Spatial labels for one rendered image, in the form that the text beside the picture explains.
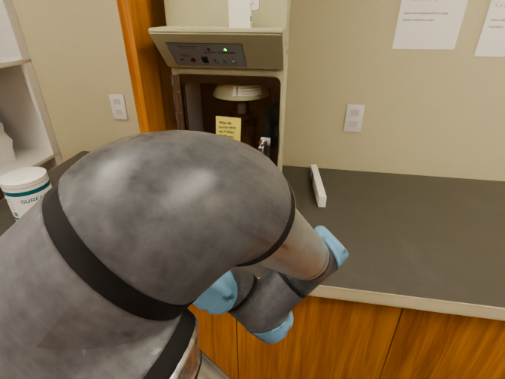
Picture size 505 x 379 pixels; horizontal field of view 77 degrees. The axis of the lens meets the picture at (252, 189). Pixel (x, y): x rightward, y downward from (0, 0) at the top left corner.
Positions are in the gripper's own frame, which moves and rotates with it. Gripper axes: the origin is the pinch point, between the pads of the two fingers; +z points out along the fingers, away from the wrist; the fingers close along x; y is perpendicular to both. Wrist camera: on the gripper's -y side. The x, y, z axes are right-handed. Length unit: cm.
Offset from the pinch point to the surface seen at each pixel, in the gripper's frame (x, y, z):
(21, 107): 123, -3, 66
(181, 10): 22, 40, 23
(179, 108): 25.0, 14.3, 21.8
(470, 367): -64, -47, -5
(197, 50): 16.2, 31.0, 15.5
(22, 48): 110, 24, 64
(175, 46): 21.4, 32.0, 14.5
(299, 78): -9, 16, 66
